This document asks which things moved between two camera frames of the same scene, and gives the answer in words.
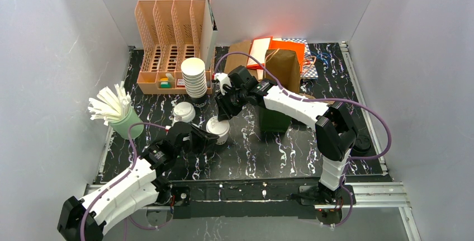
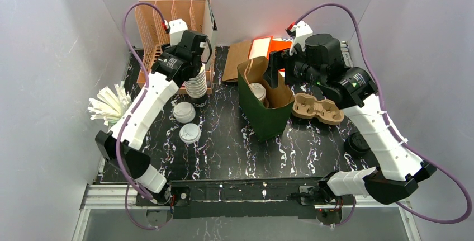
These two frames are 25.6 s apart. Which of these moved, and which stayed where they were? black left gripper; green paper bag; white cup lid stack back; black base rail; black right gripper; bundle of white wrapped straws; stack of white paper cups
Moved: black right gripper; green paper bag; black left gripper
Stayed: stack of white paper cups; black base rail; bundle of white wrapped straws; white cup lid stack back
